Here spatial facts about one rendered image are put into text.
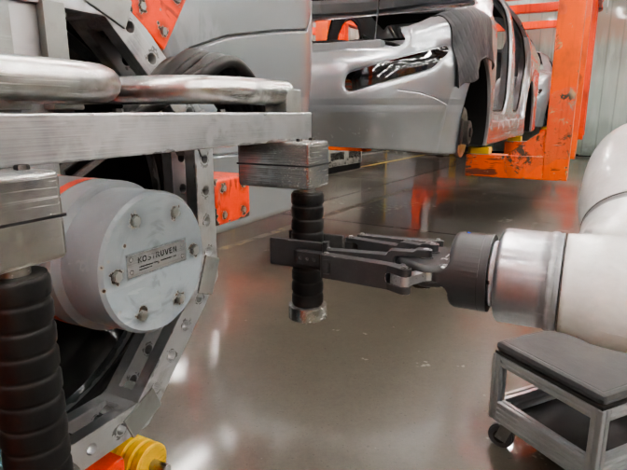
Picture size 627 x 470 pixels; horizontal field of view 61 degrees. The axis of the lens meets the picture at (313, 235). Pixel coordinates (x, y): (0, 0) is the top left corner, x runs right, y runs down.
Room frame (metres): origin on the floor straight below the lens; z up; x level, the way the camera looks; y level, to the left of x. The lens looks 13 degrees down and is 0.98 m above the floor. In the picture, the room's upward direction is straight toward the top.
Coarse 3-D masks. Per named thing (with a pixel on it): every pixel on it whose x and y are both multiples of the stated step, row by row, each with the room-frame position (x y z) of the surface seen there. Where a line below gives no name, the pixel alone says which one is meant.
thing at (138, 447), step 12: (120, 444) 0.64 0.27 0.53; (132, 444) 0.63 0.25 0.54; (144, 444) 0.64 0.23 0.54; (156, 444) 0.64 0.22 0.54; (132, 456) 0.62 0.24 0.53; (144, 456) 0.62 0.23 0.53; (156, 456) 0.63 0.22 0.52; (132, 468) 0.61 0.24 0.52; (144, 468) 0.61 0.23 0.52; (156, 468) 0.62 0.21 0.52; (168, 468) 0.62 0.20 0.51
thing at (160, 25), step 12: (132, 0) 0.64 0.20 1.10; (144, 0) 0.65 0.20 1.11; (156, 0) 0.67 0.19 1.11; (168, 0) 0.69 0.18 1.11; (180, 0) 0.71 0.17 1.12; (132, 12) 0.64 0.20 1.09; (144, 12) 0.65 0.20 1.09; (156, 12) 0.67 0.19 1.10; (168, 12) 0.69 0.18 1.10; (144, 24) 0.65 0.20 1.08; (156, 24) 0.67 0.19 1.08; (168, 24) 0.69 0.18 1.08; (156, 36) 0.67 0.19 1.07; (168, 36) 0.69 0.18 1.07
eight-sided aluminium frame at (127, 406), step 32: (32, 0) 0.53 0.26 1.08; (64, 0) 0.56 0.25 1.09; (96, 0) 0.59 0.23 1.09; (128, 0) 0.63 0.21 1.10; (96, 32) 0.64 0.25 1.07; (128, 32) 0.64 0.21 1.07; (128, 64) 0.68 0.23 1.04; (192, 160) 0.72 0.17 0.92; (192, 192) 0.73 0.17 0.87; (192, 320) 0.70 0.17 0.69; (128, 352) 0.66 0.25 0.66; (160, 352) 0.65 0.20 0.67; (128, 384) 0.64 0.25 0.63; (160, 384) 0.64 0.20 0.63; (96, 416) 0.61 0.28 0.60; (128, 416) 0.59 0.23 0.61; (96, 448) 0.54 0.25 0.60
